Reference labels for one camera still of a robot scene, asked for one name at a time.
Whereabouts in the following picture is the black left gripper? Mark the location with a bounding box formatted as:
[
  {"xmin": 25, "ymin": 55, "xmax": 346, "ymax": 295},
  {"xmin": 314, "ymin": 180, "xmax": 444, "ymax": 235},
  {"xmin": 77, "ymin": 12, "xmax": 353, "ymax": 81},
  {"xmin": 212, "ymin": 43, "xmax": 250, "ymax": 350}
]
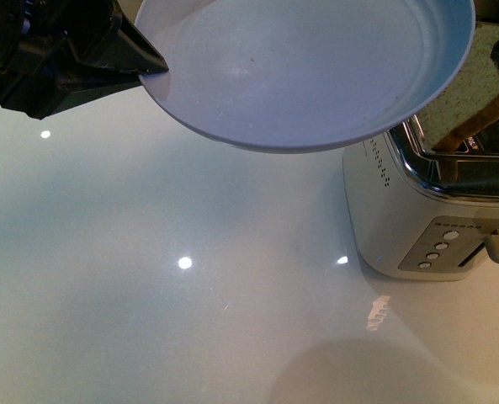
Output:
[{"xmin": 0, "ymin": 1, "xmax": 168, "ymax": 120}]

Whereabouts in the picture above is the cream two-slot toaster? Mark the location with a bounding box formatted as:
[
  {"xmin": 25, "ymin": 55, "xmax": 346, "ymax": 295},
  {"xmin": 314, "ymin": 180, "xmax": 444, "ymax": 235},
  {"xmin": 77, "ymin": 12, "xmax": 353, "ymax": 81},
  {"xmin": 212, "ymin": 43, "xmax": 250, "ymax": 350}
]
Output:
[{"xmin": 342, "ymin": 118, "xmax": 499, "ymax": 281}]

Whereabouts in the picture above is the white round plate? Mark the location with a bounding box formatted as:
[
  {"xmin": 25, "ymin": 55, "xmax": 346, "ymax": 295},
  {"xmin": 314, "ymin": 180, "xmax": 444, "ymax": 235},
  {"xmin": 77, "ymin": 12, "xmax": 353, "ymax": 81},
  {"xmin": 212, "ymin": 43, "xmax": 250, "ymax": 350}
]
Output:
[{"xmin": 135, "ymin": 1, "xmax": 475, "ymax": 152}]

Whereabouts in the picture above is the slice of brown bread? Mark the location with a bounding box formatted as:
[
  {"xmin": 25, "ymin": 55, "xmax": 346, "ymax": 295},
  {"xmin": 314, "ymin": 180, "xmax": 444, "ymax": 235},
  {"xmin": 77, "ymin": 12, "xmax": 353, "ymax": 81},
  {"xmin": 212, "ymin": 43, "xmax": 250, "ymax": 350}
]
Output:
[{"xmin": 409, "ymin": 24, "xmax": 499, "ymax": 193}]

